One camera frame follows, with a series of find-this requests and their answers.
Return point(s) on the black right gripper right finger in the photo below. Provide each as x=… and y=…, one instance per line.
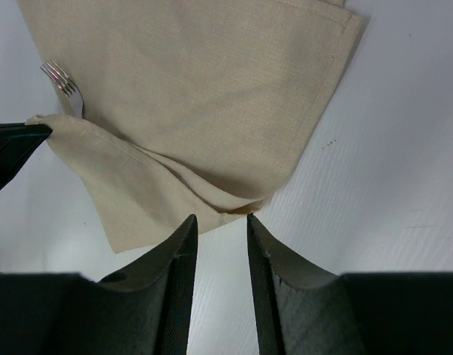
x=301, y=308

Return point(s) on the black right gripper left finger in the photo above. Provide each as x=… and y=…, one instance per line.
x=142, y=308

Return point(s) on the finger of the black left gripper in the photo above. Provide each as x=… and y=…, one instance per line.
x=17, y=143

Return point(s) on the beige cloth napkin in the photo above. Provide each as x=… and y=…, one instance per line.
x=190, y=107

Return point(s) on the silver fork black handle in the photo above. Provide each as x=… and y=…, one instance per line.
x=66, y=84

